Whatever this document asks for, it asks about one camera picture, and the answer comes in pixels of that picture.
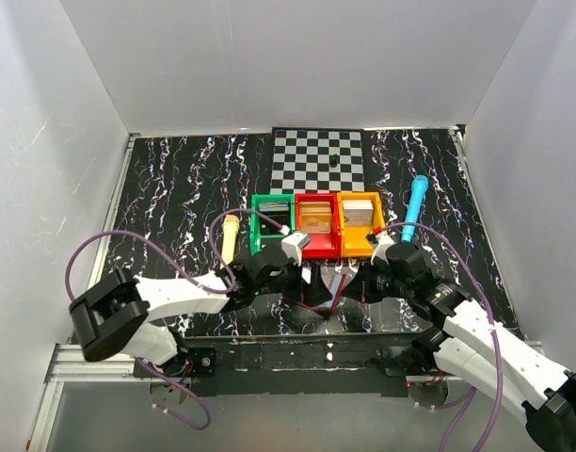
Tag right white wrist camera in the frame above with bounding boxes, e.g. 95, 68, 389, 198
366, 228, 395, 265

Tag cream toy microphone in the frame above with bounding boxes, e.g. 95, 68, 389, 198
221, 214, 240, 264

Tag blue toy microphone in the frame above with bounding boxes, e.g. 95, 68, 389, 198
401, 175, 429, 242

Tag white cards in yellow bin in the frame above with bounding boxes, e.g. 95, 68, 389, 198
342, 199, 374, 227

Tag red plastic bin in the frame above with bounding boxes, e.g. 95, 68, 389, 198
295, 193, 342, 259

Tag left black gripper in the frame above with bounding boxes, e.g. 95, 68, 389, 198
254, 254, 331, 306

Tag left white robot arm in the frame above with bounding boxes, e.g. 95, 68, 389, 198
70, 246, 332, 377

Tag yellow plastic bin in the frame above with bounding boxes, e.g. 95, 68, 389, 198
337, 192, 385, 258

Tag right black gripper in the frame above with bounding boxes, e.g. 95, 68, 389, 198
342, 256, 412, 303

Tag red leather card holder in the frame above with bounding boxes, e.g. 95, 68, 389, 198
296, 274, 346, 317

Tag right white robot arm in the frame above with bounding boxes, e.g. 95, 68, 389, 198
343, 242, 576, 451

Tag checkered chessboard mat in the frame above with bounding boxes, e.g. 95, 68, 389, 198
269, 128, 365, 194

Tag green plastic bin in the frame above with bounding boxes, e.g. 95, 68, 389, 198
249, 194, 296, 254

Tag dark cards in green bin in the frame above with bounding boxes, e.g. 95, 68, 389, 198
259, 202, 291, 235

